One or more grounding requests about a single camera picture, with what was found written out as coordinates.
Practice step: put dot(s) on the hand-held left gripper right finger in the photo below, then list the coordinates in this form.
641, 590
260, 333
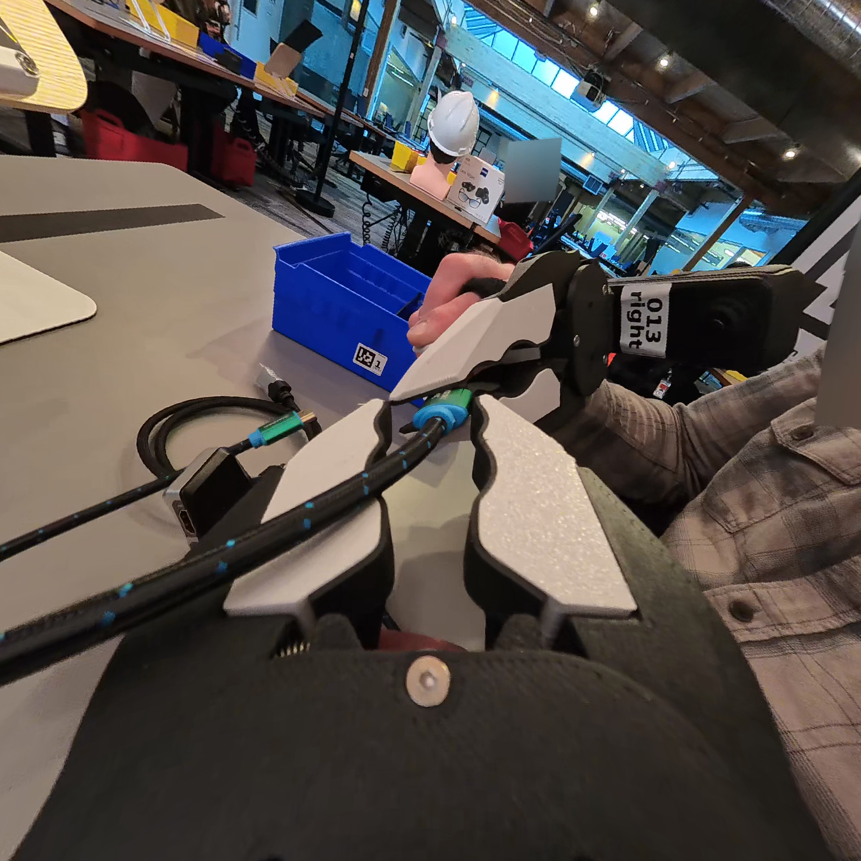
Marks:
545, 518

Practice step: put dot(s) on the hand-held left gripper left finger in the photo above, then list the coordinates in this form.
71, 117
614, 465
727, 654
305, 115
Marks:
323, 538

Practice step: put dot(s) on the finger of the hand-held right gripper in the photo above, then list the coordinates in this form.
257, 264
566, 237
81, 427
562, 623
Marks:
498, 323
545, 397

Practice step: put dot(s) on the black hdmi switch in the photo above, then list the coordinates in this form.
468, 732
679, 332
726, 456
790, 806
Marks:
209, 491

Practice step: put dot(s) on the person's right forearm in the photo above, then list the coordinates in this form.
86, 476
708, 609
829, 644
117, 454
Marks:
673, 431

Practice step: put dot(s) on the person's right hand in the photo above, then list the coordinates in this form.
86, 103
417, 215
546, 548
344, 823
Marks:
451, 289

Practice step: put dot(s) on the white printed box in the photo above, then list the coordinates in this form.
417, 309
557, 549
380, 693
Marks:
478, 189

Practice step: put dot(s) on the pink mannequin head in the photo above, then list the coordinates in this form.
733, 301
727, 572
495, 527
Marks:
433, 178

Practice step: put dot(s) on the blue plastic bin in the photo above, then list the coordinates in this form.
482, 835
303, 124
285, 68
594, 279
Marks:
337, 303

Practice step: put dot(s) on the wooden desk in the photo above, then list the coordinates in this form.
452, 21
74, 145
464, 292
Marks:
404, 189

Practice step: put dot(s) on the white hard hat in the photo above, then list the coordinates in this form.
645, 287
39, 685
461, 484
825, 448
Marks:
455, 124

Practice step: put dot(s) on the black floor lamp pole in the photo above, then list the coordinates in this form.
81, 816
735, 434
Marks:
337, 108

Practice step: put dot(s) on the white laptop stand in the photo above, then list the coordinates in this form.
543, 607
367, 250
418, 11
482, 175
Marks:
34, 296

